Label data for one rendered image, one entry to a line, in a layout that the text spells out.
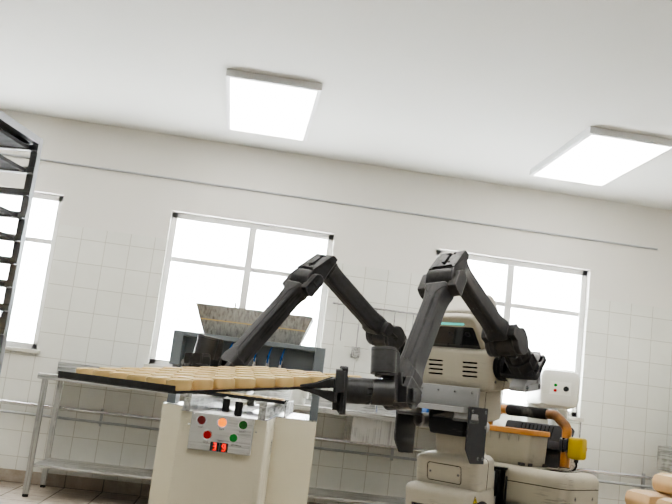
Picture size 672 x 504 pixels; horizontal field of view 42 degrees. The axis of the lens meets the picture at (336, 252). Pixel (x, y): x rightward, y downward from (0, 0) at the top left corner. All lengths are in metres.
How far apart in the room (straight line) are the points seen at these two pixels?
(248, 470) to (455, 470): 1.03
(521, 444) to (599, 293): 5.25
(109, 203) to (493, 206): 3.32
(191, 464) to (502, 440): 1.21
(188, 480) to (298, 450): 0.80
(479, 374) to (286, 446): 1.67
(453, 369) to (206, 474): 1.19
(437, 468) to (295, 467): 1.51
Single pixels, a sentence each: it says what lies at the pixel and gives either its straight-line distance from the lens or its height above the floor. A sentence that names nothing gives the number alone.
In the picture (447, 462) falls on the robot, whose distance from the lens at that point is 2.71.
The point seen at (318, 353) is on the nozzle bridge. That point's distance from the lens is 4.14.
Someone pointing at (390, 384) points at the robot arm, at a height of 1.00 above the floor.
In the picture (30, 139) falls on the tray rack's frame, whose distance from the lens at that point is 3.61.
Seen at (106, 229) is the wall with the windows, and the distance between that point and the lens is 7.58.
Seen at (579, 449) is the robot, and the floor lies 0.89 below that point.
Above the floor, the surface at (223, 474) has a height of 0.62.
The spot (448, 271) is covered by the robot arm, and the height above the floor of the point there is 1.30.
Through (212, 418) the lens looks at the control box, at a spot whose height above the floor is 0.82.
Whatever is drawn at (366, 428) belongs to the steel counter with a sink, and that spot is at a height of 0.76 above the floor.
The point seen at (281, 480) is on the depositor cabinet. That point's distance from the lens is 4.16.
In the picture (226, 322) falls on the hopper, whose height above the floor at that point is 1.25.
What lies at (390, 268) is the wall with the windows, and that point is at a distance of 7.58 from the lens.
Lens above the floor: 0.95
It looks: 9 degrees up
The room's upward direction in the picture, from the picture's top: 7 degrees clockwise
